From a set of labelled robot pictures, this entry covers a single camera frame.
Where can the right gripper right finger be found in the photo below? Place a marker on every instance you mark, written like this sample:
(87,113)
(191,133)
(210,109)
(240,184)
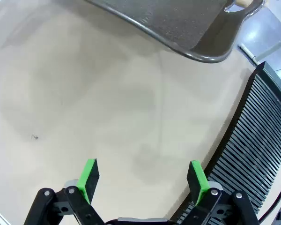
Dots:
(201,180)

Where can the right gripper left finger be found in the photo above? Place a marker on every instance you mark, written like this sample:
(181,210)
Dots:
(84,182)

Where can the dark brown serving tray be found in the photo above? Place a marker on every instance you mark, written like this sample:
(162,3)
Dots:
(166,18)

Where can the person's left hand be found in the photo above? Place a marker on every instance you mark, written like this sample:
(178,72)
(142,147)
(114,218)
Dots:
(243,2)

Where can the black slotted PCB rack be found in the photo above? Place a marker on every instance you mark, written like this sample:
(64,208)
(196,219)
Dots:
(253,140)

